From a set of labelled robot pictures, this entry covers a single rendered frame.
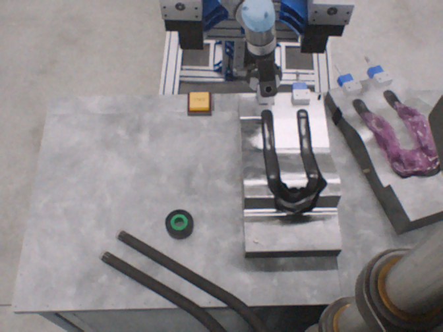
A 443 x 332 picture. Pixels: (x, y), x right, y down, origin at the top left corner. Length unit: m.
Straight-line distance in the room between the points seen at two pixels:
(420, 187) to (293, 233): 0.37
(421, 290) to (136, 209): 1.03
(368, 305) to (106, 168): 1.06
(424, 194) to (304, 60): 1.29
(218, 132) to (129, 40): 1.49
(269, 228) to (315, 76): 1.26
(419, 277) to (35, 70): 2.60
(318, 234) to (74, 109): 0.87
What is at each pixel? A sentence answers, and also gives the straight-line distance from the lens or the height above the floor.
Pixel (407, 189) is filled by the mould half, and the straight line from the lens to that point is 1.40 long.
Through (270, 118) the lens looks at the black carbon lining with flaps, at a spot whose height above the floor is 0.88.
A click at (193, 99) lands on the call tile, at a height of 0.84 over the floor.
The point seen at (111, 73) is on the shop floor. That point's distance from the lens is 2.77.
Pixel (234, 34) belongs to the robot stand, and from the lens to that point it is 1.90.
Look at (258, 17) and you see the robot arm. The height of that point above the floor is 1.29.
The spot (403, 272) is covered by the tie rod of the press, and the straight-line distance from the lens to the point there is 0.53.
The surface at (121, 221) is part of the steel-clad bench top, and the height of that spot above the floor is 0.80.
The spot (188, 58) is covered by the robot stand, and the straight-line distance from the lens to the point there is 2.50.
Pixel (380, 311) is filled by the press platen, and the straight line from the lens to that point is 0.59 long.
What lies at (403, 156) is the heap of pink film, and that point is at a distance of 1.47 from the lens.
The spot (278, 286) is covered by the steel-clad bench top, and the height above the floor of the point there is 0.80.
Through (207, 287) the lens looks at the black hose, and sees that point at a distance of 1.22.
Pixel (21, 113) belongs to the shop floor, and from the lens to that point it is 2.75.
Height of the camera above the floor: 2.09
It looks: 62 degrees down
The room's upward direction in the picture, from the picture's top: straight up
